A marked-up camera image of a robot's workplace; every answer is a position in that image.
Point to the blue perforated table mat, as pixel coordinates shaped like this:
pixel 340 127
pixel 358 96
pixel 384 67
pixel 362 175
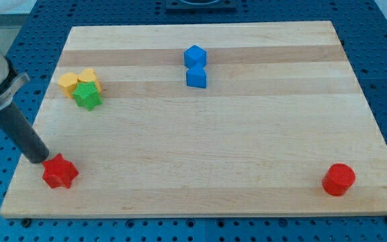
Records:
pixel 361 28

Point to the light wooden board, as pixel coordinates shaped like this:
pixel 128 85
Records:
pixel 282 104

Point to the red cylinder block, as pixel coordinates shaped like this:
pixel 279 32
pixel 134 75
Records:
pixel 338 179

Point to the green star block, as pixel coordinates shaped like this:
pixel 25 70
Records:
pixel 86 96

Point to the blue cube block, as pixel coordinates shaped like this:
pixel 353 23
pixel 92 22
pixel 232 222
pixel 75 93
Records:
pixel 195 56

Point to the yellow hexagon block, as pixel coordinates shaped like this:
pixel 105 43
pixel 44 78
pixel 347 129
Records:
pixel 68 83

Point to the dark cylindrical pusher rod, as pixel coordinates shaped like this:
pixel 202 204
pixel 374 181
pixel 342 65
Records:
pixel 20 131

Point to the yellow heart block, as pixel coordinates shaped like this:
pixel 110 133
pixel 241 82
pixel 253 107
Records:
pixel 88 75

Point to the red star block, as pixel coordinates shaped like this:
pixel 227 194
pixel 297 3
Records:
pixel 59 172

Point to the blue triangle block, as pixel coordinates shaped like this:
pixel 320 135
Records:
pixel 196 76

